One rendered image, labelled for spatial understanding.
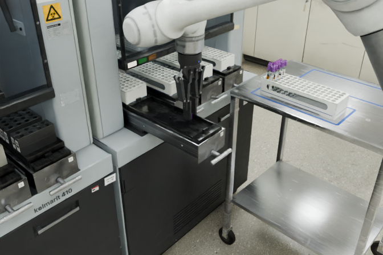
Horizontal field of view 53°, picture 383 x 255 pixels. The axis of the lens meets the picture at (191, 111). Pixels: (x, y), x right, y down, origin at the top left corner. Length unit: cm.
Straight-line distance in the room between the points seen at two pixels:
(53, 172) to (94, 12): 48
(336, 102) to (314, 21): 221
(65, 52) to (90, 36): 9
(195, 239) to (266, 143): 97
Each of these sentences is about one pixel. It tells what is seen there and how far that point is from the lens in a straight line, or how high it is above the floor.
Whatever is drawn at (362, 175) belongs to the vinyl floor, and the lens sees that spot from 256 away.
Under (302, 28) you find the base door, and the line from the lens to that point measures 356.
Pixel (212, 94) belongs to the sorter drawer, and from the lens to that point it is 158.
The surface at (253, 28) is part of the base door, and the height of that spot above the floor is 37.
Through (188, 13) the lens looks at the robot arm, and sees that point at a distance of 95.
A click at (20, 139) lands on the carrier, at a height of 88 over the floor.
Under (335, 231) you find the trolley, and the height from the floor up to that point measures 28.
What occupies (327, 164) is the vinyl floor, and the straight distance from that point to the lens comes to 258.
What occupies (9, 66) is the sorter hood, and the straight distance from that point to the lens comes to 108.
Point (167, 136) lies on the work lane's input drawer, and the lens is 125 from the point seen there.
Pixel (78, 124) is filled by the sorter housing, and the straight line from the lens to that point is 127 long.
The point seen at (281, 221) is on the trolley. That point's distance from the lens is 171.
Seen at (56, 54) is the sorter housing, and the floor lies 108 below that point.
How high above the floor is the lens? 146
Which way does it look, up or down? 29 degrees down
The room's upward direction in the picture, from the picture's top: straight up
